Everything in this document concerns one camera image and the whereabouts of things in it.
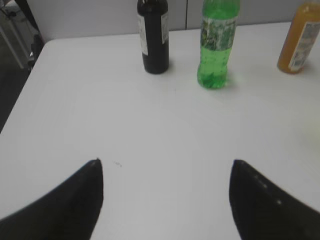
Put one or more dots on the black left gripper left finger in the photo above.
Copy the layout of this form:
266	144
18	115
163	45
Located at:
68	212

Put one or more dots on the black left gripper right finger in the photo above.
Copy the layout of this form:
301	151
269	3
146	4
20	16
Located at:
263	211

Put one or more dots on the green sprite bottle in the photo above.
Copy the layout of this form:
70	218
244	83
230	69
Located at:
217	34

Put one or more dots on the orange juice bottle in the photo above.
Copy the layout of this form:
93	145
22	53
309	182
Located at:
301	37

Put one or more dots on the dark wine bottle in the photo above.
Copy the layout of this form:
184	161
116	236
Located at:
153	29

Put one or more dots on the grey metal frame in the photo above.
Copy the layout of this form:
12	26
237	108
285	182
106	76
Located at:
23	25

